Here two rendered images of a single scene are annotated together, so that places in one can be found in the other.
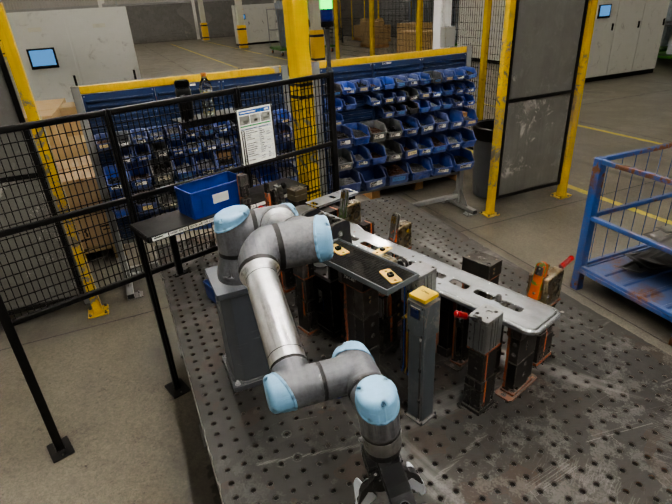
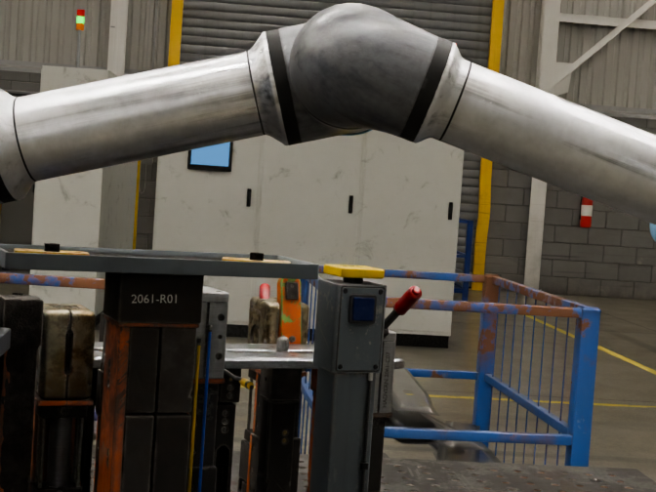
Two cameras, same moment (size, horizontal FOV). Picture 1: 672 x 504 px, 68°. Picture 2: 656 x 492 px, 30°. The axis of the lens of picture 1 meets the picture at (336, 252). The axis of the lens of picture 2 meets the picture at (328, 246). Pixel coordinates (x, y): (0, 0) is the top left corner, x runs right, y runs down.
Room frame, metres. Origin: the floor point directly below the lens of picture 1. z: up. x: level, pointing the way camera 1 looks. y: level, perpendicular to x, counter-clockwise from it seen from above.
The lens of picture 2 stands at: (0.78, 1.26, 1.27)
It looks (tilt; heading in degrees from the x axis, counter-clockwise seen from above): 3 degrees down; 286
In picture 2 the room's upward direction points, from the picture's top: 4 degrees clockwise
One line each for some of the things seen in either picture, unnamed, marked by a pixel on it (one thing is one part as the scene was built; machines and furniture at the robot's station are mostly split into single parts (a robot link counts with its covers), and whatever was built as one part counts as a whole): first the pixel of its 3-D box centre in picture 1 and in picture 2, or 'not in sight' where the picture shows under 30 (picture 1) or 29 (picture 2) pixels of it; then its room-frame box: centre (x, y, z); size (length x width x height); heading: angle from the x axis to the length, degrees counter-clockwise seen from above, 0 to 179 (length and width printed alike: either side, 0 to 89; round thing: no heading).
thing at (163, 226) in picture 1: (226, 206); not in sight; (2.34, 0.54, 1.02); 0.90 x 0.22 x 0.03; 129
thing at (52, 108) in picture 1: (74, 152); not in sight; (5.63, 2.92, 0.52); 1.20 x 0.80 x 1.05; 20
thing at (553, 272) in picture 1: (539, 315); (270, 405); (1.44, -0.70, 0.88); 0.15 x 0.11 x 0.36; 129
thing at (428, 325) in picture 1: (421, 360); (341, 452); (1.18, -0.24, 0.92); 0.08 x 0.08 x 0.44; 39
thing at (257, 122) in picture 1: (256, 134); not in sight; (2.63, 0.38, 1.30); 0.23 x 0.02 x 0.31; 129
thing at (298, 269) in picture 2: (360, 263); (154, 261); (1.39, -0.07, 1.16); 0.37 x 0.14 x 0.02; 39
